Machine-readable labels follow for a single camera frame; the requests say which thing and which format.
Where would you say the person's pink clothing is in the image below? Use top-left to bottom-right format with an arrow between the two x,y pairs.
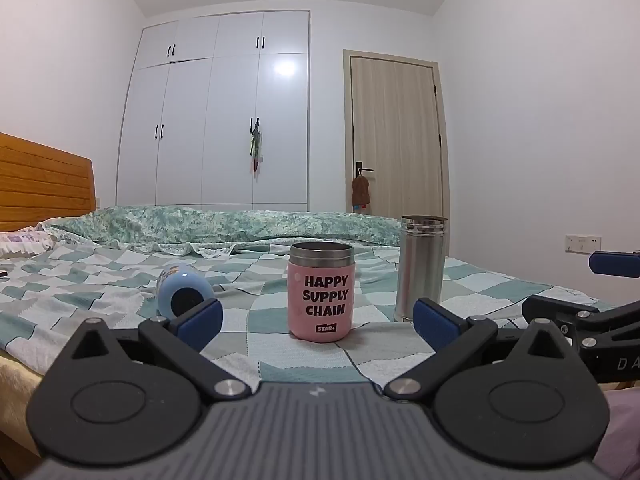
591,387 -> 640,480

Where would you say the wooden headboard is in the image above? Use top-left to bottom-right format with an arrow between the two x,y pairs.
0,132 -> 97,234

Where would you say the brown hanging pouch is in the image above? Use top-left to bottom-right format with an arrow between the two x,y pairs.
351,170 -> 372,213

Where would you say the stainless steel tumbler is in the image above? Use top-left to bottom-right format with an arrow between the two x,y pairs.
394,214 -> 449,324

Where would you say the pink printed cup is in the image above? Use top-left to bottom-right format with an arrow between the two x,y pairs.
287,241 -> 356,344

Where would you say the white wall socket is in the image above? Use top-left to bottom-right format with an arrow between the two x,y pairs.
564,233 -> 603,254

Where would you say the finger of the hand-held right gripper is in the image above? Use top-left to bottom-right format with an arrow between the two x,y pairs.
588,251 -> 640,279
522,294 -> 640,353

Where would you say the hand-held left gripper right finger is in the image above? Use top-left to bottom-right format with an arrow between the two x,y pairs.
383,297 -> 584,404

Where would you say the light wooden door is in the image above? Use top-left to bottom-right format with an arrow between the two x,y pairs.
342,49 -> 450,257

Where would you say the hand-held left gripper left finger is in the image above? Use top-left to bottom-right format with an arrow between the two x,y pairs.
62,299 -> 253,404

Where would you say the floral pillow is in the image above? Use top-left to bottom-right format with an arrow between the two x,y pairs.
0,224 -> 62,257

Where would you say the green checkered bed sheet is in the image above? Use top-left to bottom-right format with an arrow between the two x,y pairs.
0,239 -> 617,397

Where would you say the green floral quilt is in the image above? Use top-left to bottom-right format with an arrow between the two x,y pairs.
47,205 -> 404,261

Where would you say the white wardrobe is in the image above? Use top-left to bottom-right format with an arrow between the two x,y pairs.
115,9 -> 311,212

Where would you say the beige mattress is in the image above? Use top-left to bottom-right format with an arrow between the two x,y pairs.
0,349 -> 53,463

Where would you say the light blue cup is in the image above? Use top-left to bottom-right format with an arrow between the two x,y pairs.
156,265 -> 215,319

